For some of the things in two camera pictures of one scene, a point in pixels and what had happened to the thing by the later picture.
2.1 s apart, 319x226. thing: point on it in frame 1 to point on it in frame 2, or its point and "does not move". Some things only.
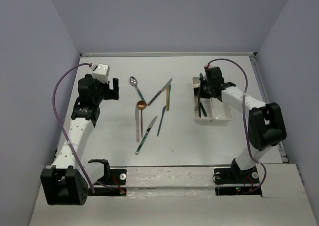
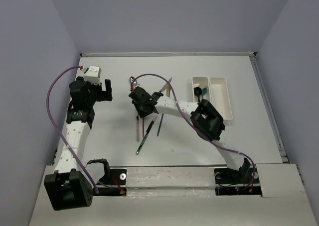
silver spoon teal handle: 133,82 does not move
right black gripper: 202,95 to 142,114
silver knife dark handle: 165,87 does not move
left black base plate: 114,176 does not move
